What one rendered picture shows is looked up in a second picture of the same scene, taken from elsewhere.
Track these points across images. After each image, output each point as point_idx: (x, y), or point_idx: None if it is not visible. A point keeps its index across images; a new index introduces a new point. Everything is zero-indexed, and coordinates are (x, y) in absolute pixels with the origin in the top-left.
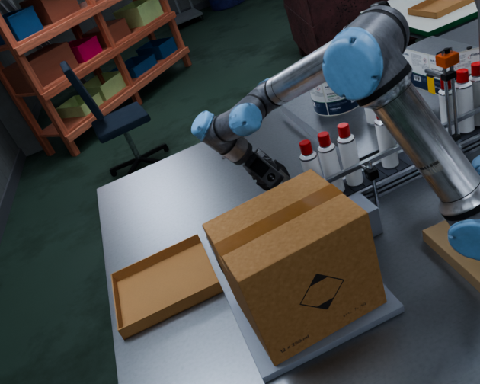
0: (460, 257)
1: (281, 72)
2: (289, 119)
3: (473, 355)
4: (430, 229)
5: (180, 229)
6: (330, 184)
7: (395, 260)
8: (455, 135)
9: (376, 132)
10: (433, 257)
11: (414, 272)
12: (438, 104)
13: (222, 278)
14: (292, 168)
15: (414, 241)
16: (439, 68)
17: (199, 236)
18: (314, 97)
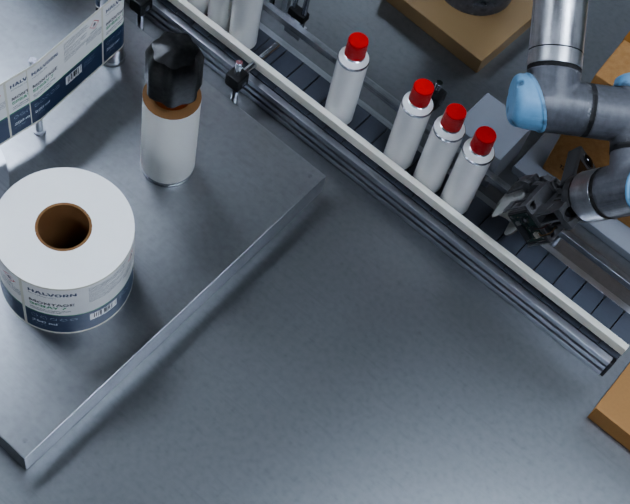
0: (518, 19)
1: (570, 23)
2: (72, 427)
3: (627, 16)
4: (477, 52)
5: (569, 494)
6: (626, 39)
7: None
8: (297, 8)
9: (361, 78)
10: (505, 59)
11: None
12: (111, 69)
13: None
14: (315, 328)
15: (480, 83)
16: (122, 6)
17: (574, 433)
18: (119, 287)
